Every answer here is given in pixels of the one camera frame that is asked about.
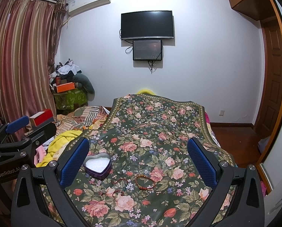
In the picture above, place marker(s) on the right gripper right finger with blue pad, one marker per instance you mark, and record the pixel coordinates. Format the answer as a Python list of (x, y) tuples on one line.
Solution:
[(247, 205)]

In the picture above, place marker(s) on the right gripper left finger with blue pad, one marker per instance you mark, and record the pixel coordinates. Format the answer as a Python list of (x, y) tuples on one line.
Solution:
[(29, 207)]

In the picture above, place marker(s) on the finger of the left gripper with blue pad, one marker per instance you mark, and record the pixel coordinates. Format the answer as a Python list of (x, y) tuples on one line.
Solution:
[(16, 125)]

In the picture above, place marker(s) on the red white box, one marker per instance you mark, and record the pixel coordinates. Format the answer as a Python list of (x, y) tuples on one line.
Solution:
[(41, 117)]

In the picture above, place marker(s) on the heart shaped purple tin box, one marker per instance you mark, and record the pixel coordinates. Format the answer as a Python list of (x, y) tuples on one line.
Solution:
[(98, 166)]

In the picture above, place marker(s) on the yellow blanket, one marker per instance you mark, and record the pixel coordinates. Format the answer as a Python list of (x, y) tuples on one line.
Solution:
[(57, 146)]

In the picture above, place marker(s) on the striped patterned quilt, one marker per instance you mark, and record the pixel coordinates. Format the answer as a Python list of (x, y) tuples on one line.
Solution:
[(83, 118)]

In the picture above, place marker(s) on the orange box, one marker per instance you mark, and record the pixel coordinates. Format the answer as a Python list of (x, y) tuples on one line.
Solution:
[(64, 87)]

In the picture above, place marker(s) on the floral green bed cover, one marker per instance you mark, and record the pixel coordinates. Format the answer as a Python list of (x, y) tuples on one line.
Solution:
[(153, 181)]

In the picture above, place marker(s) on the wooden door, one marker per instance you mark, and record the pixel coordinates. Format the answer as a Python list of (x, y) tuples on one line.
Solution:
[(271, 99)]

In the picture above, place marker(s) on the striped red curtain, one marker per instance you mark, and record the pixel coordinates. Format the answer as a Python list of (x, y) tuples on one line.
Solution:
[(29, 36)]

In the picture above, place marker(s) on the white air conditioner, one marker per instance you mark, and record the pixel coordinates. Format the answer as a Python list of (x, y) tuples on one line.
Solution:
[(77, 7)]

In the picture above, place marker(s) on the white wall socket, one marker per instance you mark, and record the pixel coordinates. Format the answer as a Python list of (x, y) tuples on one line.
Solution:
[(221, 113)]

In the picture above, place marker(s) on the small black wall monitor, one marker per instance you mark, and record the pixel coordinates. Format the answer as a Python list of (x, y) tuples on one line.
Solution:
[(147, 50)]

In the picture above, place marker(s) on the black wall television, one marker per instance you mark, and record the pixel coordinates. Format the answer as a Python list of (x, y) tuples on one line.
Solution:
[(147, 24)]

